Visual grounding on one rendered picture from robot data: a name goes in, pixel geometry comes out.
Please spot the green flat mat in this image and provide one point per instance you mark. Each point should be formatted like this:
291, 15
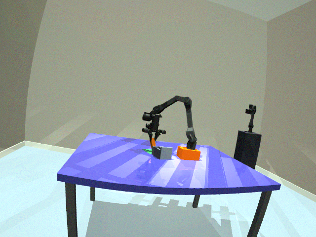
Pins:
160, 152

